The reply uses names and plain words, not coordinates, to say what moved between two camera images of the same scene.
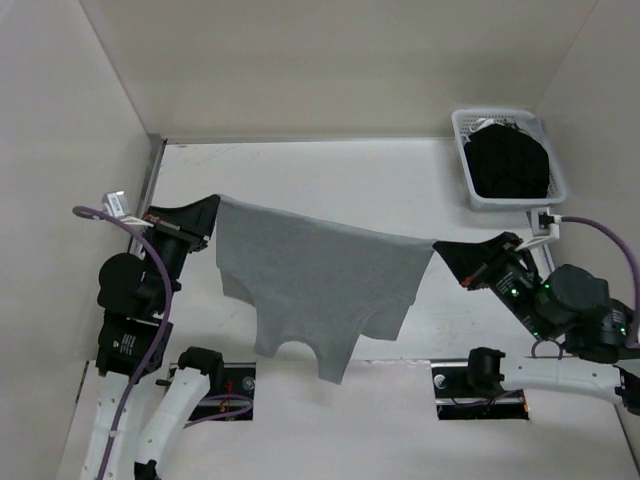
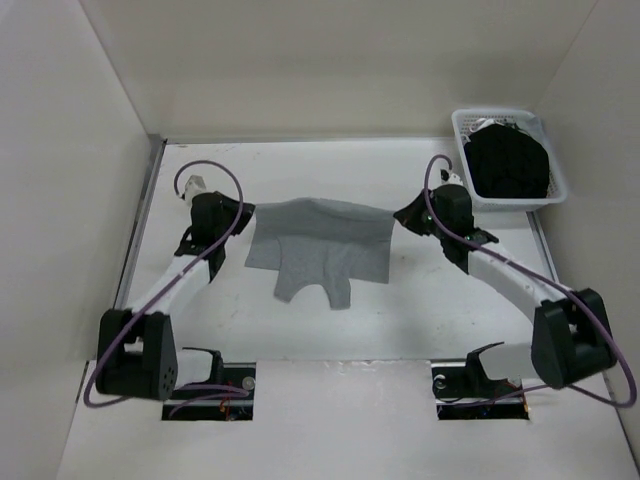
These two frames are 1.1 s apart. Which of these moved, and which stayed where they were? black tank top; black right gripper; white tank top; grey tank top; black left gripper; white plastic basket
Moved: grey tank top; black left gripper; black right gripper
Stayed: white tank top; black tank top; white plastic basket
